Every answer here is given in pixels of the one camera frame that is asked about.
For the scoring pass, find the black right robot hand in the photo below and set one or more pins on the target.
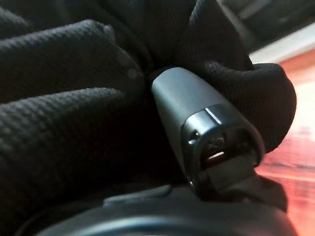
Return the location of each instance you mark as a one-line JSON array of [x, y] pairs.
[[182, 98]]

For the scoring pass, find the black garment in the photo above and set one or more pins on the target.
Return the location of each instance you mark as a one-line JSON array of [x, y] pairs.
[[73, 98]]

